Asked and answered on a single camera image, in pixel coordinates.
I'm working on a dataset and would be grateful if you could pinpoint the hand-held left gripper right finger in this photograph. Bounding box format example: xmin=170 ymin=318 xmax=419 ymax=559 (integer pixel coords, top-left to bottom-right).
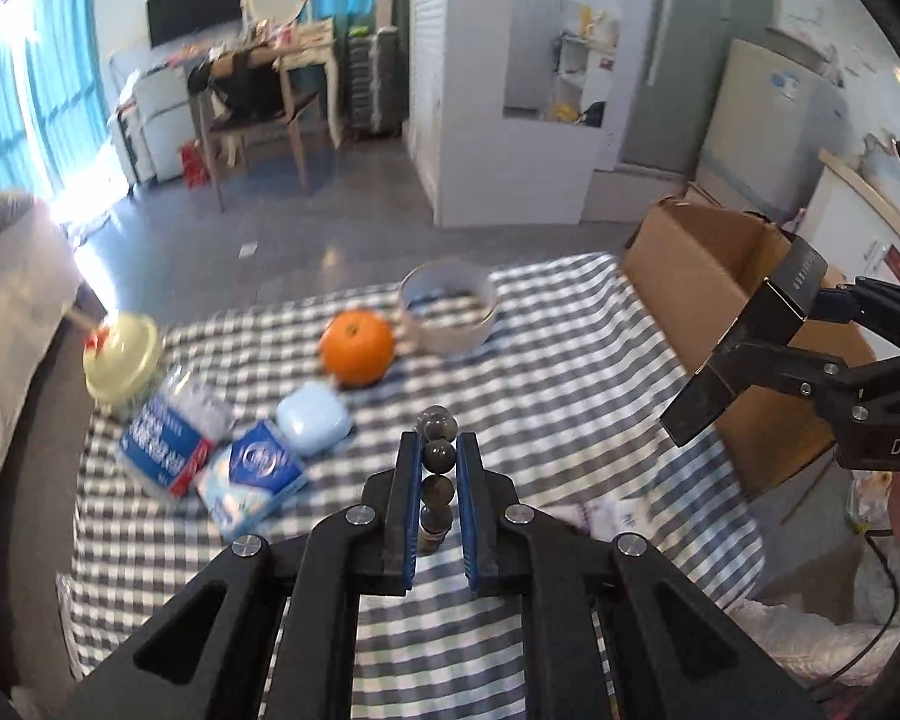
xmin=455 ymin=433 xmax=827 ymax=720

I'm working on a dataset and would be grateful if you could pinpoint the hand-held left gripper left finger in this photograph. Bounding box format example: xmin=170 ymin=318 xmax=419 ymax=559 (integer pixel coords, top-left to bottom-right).
xmin=60 ymin=431 xmax=422 ymax=720

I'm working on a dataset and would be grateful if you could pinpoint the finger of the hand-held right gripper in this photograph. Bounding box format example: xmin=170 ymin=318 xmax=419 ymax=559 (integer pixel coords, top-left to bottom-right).
xmin=658 ymin=281 xmax=871 ymax=448
xmin=757 ymin=235 xmax=900 ymax=352

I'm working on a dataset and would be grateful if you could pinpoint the dark bead bracelet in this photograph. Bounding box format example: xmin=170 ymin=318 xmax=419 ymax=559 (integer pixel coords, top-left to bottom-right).
xmin=415 ymin=405 xmax=460 ymax=553

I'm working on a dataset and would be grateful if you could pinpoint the brown cardboard box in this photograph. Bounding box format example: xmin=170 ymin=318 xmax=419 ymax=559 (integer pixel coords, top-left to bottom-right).
xmin=619 ymin=195 xmax=883 ymax=500

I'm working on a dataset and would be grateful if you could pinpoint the light blue plastic case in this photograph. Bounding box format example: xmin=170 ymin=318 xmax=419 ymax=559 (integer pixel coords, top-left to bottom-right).
xmin=276 ymin=380 xmax=354 ymax=458

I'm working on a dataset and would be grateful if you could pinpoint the blue white tissue packet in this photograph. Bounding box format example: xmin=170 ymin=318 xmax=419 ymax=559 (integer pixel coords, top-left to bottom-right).
xmin=195 ymin=420 xmax=311 ymax=541

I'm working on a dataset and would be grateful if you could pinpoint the orange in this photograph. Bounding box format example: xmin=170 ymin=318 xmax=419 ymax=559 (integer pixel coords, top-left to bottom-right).
xmin=319 ymin=310 xmax=396 ymax=389

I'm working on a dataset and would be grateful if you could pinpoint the beige tape roll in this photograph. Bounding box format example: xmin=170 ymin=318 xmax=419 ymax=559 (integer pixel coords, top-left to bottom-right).
xmin=397 ymin=259 xmax=497 ymax=356

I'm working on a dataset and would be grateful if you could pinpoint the clear blue red wipes packet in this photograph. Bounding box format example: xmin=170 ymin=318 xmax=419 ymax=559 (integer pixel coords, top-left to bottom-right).
xmin=118 ymin=364 xmax=235 ymax=500

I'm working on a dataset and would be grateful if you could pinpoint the glass jar with cream lid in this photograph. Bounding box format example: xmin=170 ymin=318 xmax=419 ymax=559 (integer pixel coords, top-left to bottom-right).
xmin=82 ymin=313 xmax=168 ymax=422

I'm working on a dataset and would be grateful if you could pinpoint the white side cabinet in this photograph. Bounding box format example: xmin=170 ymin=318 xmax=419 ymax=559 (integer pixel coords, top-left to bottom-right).
xmin=795 ymin=148 xmax=900 ymax=331

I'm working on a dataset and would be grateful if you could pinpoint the blue white checkered tablecloth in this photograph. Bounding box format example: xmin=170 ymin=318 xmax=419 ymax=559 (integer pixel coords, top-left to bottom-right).
xmin=66 ymin=251 xmax=767 ymax=700

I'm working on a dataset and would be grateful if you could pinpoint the white washing machine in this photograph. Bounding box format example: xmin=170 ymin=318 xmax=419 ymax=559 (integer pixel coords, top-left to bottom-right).
xmin=692 ymin=37 xmax=854 ymax=224

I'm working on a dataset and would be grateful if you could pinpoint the white paper packet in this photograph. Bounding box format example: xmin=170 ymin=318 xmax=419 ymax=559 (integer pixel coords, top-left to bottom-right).
xmin=555 ymin=499 xmax=655 ymax=541

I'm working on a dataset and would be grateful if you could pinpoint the grey door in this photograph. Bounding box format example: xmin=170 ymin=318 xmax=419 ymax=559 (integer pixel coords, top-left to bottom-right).
xmin=617 ymin=0 xmax=782 ymax=175

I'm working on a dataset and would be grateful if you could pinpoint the white louvred wardrobe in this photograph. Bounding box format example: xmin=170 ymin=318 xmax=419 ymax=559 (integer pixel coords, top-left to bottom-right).
xmin=407 ymin=0 xmax=625 ymax=230

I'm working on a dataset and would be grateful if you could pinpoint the red bag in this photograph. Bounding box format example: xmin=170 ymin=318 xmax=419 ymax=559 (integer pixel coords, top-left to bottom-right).
xmin=179 ymin=140 xmax=212 ymax=189

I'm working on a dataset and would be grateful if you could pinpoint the grey drawer tower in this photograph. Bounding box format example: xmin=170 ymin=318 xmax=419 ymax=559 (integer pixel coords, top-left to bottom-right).
xmin=345 ymin=24 xmax=410 ymax=140

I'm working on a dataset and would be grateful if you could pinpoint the wooden chair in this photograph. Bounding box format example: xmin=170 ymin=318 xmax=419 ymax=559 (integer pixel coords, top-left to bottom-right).
xmin=187 ymin=45 xmax=323 ymax=212

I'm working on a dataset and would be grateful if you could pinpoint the beige fluffy blanket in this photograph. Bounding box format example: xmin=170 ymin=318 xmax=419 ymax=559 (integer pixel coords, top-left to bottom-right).
xmin=0 ymin=190 xmax=85 ymax=482

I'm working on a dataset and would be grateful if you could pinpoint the white low cabinet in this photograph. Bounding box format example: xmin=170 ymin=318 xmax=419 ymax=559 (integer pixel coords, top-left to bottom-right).
xmin=109 ymin=45 xmax=220 ymax=185

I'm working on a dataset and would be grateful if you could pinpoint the white vanity desk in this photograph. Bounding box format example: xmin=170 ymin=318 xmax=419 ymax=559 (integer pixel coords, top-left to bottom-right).
xmin=268 ymin=15 xmax=344 ymax=151

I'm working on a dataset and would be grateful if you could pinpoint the black television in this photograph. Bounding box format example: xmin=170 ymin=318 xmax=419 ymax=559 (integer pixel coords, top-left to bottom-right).
xmin=146 ymin=0 xmax=245 ymax=48

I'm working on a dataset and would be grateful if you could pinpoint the teal window curtain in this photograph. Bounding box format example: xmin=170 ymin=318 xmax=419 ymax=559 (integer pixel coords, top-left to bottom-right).
xmin=0 ymin=0 xmax=115 ymax=205

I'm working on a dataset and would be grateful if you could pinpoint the black cable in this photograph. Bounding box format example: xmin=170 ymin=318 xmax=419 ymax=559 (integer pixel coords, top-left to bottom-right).
xmin=810 ymin=523 xmax=900 ymax=685

